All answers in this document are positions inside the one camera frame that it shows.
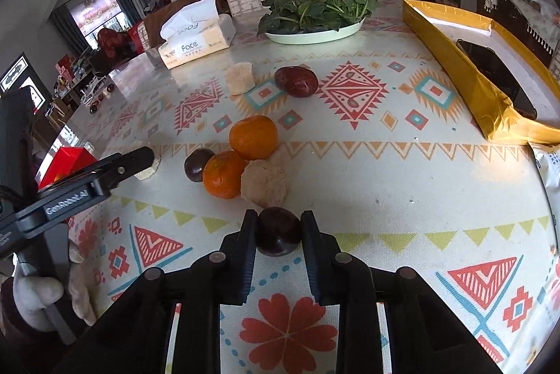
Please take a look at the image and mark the person's left hand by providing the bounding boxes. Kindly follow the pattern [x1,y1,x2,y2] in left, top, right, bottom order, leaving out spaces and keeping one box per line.
[12,242,98,332]

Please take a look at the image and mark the red box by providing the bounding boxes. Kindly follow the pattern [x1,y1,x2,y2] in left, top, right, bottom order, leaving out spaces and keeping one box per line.
[39,146,98,188]

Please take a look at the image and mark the white snack packet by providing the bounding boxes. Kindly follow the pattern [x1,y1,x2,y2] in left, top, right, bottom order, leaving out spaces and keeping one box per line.
[529,142,560,235]

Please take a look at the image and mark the orange tangerine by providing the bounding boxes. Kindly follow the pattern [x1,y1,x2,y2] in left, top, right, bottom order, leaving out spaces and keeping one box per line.
[202,151,249,200]
[229,116,279,161]

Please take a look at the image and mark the white oval plate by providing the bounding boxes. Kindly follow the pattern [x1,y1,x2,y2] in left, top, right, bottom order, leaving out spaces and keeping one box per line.
[265,16,366,46]

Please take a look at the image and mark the dark purple passion fruit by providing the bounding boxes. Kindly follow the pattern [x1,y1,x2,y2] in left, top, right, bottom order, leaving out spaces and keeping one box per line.
[184,148,216,183]
[256,207,302,257]

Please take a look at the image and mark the brown cushioned chair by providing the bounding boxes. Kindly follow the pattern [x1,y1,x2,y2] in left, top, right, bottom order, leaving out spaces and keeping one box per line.
[142,0,217,51]

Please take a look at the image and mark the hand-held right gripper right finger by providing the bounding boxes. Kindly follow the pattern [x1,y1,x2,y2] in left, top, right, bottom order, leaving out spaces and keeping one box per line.
[300,210,504,374]

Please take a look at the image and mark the dark red apple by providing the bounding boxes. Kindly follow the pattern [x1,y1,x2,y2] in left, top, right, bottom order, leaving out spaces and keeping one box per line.
[275,67,319,98]

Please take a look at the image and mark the small beige foam-wrapped fruit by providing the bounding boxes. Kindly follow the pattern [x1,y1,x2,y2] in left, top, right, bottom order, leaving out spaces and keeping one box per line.
[135,155,162,182]

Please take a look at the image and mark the black smartphone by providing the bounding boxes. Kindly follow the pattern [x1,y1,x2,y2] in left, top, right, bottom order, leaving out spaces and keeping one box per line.
[456,39,538,120]

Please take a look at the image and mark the beige tissue box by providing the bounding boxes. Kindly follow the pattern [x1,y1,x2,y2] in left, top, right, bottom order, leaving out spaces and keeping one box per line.
[157,0,237,70]

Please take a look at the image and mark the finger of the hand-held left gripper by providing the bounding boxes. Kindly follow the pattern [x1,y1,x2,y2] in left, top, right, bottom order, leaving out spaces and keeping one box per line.
[90,146,156,190]

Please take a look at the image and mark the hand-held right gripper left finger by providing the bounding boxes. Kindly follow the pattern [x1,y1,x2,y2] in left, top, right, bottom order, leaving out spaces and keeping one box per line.
[57,208,259,374]

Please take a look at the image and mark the green spinach leaves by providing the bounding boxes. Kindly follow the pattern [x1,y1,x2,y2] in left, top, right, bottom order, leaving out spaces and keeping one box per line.
[257,0,379,35]

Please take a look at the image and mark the yellow cardboard box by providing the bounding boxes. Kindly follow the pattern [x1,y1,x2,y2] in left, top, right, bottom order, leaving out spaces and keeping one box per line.
[402,0,560,145]

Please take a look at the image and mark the patterned tablecloth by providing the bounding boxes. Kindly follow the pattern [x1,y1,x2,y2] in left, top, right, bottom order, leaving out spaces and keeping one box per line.
[68,0,560,374]

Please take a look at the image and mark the table with lace cloth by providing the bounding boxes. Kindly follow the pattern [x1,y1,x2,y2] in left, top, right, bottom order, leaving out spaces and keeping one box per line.
[483,0,560,72]

